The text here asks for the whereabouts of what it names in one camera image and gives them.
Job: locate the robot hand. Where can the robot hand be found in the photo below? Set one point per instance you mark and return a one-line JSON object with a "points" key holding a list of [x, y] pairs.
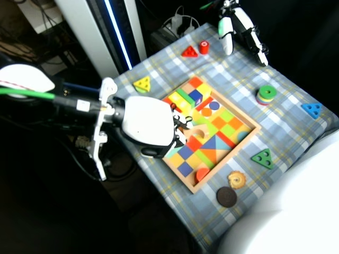
{"points": [[242, 18], [145, 121]]}

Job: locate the tan arch block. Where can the tan arch block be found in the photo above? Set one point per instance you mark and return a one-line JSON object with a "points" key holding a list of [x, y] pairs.
{"points": [[201, 131]]}

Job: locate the yellow triangle block with holes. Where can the yellow triangle block with holes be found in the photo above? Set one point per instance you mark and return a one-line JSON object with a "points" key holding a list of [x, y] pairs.
{"points": [[141, 82]]}

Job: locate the red cylinder block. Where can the red cylinder block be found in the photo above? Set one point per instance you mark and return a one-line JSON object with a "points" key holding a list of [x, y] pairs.
{"points": [[204, 47]]}

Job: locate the red triangle block with holes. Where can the red triangle block with holes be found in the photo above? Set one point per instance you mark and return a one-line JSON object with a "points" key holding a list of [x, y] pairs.
{"points": [[190, 51]]}

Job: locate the blue triangle block with holes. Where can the blue triangle block with holes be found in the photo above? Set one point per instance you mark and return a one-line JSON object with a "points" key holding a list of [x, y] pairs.
{"points": [[312, 109]]}

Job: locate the green triangle block with holes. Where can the green triangle block with holes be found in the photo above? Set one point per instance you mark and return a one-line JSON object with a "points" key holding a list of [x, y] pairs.
{"points": [[263, 158]]}

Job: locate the blue cube with purple number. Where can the blue cube with purple number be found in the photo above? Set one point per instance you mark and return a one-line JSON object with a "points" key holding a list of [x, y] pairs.
{"points": [[195, 95]]}

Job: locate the blue plaid cloth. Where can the blue plaid cloth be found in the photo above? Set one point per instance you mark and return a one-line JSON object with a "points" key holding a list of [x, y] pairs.
{"points": [[169, 66]]}

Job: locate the white power strip with plugs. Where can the white power strip with plugs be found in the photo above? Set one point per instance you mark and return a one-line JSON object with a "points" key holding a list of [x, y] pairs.
{"points": [[181, 23]]}

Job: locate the wooden tray with coloured pattern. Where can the wooden tray with coloured pattern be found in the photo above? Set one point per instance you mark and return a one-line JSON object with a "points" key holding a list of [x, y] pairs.
{"points": [[225, 124]]}

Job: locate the black box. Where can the black box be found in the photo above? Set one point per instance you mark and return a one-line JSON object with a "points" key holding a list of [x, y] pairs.
{"points": [[161, 39]]}

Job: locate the white pillar with blue light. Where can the white pillar with blue light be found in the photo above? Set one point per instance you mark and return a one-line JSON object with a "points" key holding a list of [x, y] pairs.
{"points": [[87, 34]]}

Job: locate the beige toy cookie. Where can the beige toy cookie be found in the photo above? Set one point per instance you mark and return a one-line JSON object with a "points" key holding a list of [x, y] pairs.
{"points": [[236, 180]]}

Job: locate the dark brown toy cookie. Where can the dark brown toy cookie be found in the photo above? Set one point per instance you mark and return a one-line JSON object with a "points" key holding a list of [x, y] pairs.
{"points": [[226, 196]]}

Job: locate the white background box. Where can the white background box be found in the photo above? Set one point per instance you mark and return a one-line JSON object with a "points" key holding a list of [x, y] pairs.
{"points": [[39, 18]]}

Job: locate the white blurred robot shell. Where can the white blurred robot shell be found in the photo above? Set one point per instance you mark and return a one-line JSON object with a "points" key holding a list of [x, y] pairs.
{"points": [[291, 211]]}

